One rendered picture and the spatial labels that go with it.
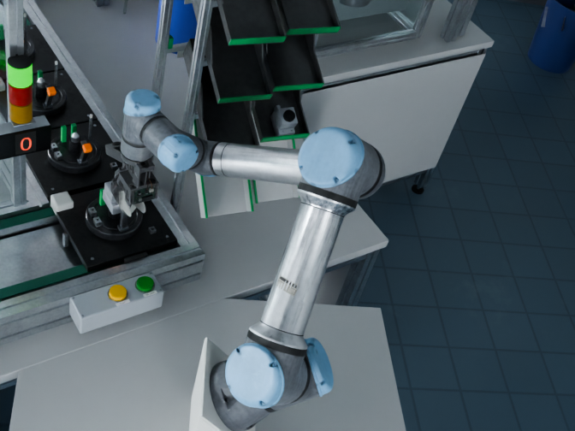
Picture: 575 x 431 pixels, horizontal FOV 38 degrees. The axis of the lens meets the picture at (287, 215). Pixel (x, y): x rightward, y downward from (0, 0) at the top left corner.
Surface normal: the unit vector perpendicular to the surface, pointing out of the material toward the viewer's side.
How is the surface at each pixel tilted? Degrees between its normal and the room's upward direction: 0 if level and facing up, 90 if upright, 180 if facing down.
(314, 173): 44
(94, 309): 0
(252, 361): 58
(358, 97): 90
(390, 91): 90
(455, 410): 0
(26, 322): 90
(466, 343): 0
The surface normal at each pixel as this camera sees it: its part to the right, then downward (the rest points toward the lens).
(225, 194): 0.40, 0.01
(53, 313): 0.52, 0.67
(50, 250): 0.20, -0.69
